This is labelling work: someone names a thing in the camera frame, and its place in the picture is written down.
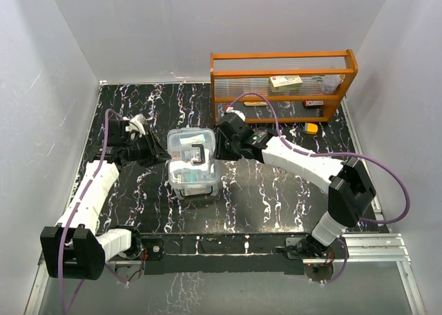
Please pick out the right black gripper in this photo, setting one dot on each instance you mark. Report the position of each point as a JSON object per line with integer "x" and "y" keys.
{"x": 221, "y": 153}

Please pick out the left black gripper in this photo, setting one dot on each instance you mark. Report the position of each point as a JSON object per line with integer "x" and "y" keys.
{"x": 156, "y": 154}

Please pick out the clear kit lid black handle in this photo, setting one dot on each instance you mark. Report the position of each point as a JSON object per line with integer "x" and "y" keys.
{"x": 195, "y": 146}

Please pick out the clear plastic medicine kit box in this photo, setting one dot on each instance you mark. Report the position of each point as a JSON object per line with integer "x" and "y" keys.
{"x": 189, "y": 180}

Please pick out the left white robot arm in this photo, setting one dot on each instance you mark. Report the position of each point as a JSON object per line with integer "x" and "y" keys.
{"x": 73, "y": 248}

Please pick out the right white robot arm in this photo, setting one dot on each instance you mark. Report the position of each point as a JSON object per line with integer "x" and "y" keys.
{"x": 347, "y": 185}

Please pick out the beige medicine box on shelf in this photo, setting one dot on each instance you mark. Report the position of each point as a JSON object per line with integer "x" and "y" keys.
{"x": 284, "y": 83}

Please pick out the flat wooden piece under shelf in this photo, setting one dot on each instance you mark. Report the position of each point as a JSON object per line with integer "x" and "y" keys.
{"x": 255, "y": 104}

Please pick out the yellow grey small device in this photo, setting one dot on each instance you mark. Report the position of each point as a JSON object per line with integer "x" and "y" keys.
{"x": 311, "y": 128}

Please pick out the red white box under shelf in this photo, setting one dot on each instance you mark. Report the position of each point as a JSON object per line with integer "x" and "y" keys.
{"x": 313, "y": 103}

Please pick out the orange wooden shelf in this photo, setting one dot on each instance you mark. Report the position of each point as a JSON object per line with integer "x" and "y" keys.
{"x": 242, "y": 77}

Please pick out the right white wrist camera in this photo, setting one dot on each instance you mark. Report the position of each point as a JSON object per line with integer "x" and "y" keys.
{"x": 230, "y": 109}

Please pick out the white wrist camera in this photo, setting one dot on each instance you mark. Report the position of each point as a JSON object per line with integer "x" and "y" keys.
{"x": 230, "y": 109}
{"x": 136, "y": 124}

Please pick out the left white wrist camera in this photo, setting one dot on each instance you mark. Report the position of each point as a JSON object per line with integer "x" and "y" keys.
{"x": 136, "y": 124}

